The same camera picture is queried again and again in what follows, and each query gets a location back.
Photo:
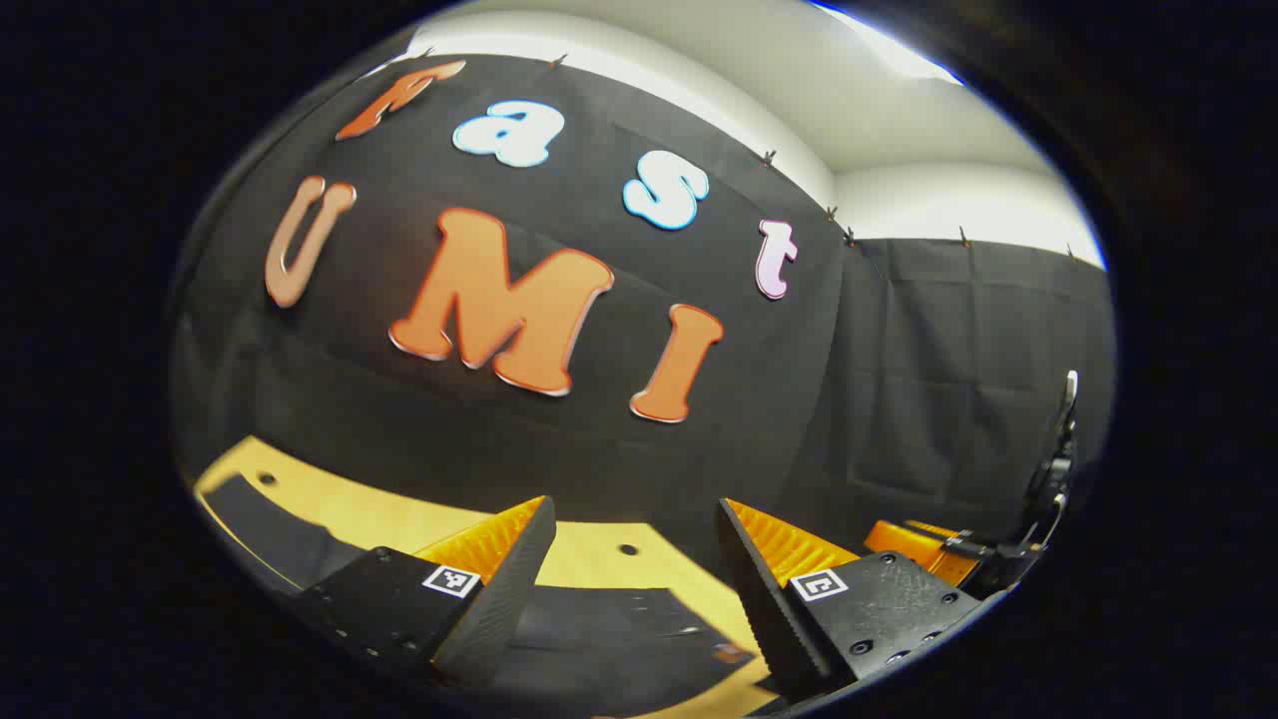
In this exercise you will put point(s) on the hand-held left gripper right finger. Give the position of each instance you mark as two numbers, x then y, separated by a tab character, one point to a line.
764	589

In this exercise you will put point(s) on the black backdrop cloth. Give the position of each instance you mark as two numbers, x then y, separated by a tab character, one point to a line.
699	449

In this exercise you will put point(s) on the dark grey jeans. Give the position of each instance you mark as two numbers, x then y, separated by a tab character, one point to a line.
609	634

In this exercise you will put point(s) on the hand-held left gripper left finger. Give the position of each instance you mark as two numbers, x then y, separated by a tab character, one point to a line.
504	589

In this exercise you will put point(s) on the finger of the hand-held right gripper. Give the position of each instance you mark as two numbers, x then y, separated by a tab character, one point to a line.
914	544

